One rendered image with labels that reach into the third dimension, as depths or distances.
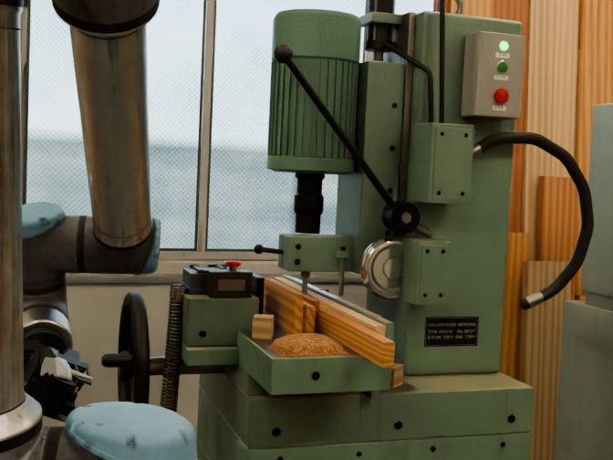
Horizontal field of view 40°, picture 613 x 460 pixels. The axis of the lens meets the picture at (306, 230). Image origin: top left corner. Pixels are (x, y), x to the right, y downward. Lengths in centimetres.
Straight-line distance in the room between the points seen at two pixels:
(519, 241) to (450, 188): 159
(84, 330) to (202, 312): 140
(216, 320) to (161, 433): 62
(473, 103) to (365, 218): 30
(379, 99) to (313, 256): 34
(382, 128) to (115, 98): 77
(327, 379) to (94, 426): 53
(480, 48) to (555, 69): 183
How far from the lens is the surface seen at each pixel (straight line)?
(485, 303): 178
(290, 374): 138
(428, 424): 165
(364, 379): 143
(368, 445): 161
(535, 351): 320
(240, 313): 158
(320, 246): 169
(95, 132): 109
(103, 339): 295
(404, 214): 161
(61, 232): 133
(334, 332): 154
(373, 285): 163
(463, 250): 174
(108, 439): 96
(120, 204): 120
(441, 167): 161
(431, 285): 161
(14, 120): 93
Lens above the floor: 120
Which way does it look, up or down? 4 degrees down
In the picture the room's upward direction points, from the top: 3 degrees clockwise
